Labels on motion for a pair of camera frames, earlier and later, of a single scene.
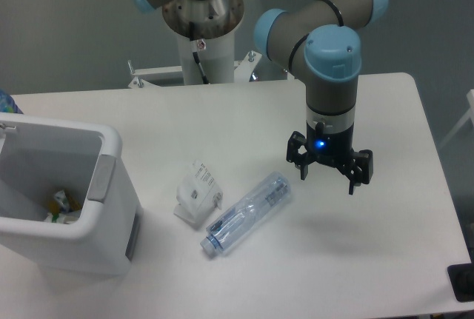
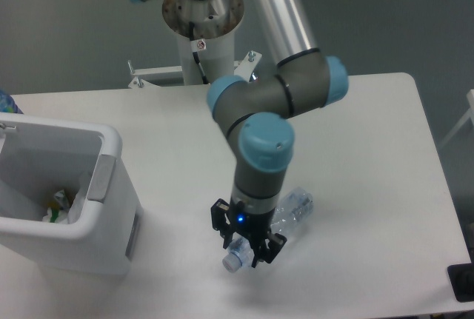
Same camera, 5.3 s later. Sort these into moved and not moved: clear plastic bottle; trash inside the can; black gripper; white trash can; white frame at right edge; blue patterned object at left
Moved: clear plastic bottle; black gripper
Not moved: blue patterned object at left; trash inside the can; white trash can; white frame at right edge
